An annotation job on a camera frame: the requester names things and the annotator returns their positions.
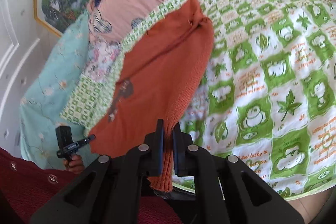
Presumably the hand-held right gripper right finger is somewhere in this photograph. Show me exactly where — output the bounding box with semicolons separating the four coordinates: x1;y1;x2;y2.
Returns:
172;122;305;224

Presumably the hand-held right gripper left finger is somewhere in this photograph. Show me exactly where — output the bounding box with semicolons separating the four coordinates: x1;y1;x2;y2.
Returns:
30;119;166;224

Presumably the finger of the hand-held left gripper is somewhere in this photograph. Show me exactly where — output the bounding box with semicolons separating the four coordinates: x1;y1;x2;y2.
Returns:
75;134;96;146

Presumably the orange knit sweater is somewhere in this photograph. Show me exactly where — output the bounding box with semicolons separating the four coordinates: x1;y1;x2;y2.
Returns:
88;0;214;191

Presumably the person's left hand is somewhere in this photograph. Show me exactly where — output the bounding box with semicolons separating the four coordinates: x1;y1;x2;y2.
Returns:
63;154;86;174

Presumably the person's maroon knit clothing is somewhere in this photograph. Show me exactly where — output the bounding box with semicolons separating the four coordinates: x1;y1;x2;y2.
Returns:
0;147;184;224

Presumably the teal floral quilt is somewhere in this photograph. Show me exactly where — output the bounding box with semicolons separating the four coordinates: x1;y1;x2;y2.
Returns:
20;7;124;169

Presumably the pink floral cloth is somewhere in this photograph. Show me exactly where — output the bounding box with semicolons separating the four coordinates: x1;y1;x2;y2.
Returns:
88;39;128;84

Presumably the green checked printed blanket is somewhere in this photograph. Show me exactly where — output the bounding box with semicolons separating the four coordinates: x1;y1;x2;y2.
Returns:
59;0;336;201

